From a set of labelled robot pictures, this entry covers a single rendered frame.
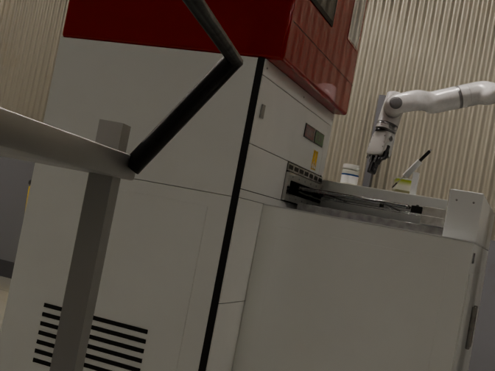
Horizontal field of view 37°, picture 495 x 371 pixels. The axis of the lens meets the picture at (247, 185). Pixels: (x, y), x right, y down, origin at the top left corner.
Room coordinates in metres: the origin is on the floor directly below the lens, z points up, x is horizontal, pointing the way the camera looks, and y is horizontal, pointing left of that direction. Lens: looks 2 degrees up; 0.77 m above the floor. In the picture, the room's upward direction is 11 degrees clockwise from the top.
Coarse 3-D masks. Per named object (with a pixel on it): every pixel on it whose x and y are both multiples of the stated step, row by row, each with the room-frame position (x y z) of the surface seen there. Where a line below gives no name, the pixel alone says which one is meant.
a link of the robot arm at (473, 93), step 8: (464, 88) 2.84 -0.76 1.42; (472, 88) 2.84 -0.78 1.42; (480, 88) 2.83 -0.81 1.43; (488, 88) 2.80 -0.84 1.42; (464, 96) 2.84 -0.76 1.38; (472, 96) 2.84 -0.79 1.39; (480, 96) 2.83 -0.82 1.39; (488, 96) 2.79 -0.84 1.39; (464, 104) 2.85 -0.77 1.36; (472, 104) 2.86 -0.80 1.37; (480, 104) 2.86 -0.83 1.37; (488, 104) 2.84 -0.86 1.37
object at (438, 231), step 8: (304, 208) 2.49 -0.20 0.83; (312, 208) 2.48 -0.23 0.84; (320, 208) 2.47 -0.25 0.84; (328, 208) 2.46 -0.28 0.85; (336, 216) 2.45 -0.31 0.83; (344, 216) 2.44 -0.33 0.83; (352, 216) 2.43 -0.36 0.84; (360, 216) 2.42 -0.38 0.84; (368, 216) 2.41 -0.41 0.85; (376, 216) 2.40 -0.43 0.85; (384, 224) 2.39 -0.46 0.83; (392, 224) 2.38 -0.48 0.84; (400, 224) 2.37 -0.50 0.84; (408, 224) 2.36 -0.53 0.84; (416, 224) 2.36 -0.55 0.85; (424, 232) 2.34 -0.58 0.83; (432, 232) 2.34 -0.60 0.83; (440, 232) 2.33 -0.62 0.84
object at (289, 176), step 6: (288, 174) 2.41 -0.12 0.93; (294, 174) 2.45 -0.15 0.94; (288, 180) 2.41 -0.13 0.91; (294, 180) 2.47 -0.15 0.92; (300, 180) 2.53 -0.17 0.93; (306, 180) 2.60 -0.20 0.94; (288, 186) 2.42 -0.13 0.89; (306, 186) 2.64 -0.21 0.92; (312, 186) 2.68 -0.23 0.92; (318, 186) 2.75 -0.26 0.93; (282, 192) 2.41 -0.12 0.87; (288, 192) 2.43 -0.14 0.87; (282, 198) 2.41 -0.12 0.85; (288, 198) 2.44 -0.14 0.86; (294, 198) 2.50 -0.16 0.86; (300, 198) 2.56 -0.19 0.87; (312, 204) 2.72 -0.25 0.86; (318, 204) 2.80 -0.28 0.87
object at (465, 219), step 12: (456, 192) 2.11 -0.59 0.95; (468, 192) 2.10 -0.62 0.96; (456, 204) 2.11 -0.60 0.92; (468, 204) 2.10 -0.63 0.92; (480, 204) 2.09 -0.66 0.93; (456, 216) 2.11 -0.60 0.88; (468, 216) 2.10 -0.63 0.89; (480, 216) 2.11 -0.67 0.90; (444, 228) 2.12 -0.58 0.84; (456, 228) 2.11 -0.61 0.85; (468, 228) 2.10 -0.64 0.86; (480, 228) 2.20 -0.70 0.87; (468, 240) 2.09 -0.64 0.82; (480, 240) 2.30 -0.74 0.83
